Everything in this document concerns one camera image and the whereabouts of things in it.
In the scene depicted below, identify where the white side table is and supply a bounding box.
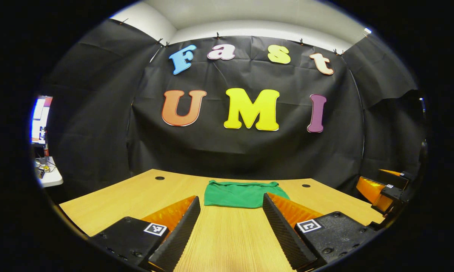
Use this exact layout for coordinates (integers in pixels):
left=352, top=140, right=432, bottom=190
left=34, top=156, right=64, bottom=188

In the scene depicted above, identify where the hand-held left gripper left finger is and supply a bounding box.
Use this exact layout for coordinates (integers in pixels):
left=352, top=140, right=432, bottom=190
left=89, top=196, right=201, bottom=272

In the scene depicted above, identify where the black backdrop cloth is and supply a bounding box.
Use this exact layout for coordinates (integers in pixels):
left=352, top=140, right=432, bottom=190
left=42, top=19, right=427, bottom=197

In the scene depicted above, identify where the computer monitor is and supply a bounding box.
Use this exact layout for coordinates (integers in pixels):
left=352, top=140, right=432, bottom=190
left=31, top=96, right=54, bottom=145

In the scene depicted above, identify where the green T-shirt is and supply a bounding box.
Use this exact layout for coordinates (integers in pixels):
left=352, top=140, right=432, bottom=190
left=204, top=180, right=291, bottom=209

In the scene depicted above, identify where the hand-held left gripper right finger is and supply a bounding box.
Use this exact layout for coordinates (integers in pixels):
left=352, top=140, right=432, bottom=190
left=263, top=193, right=378, bottom=270

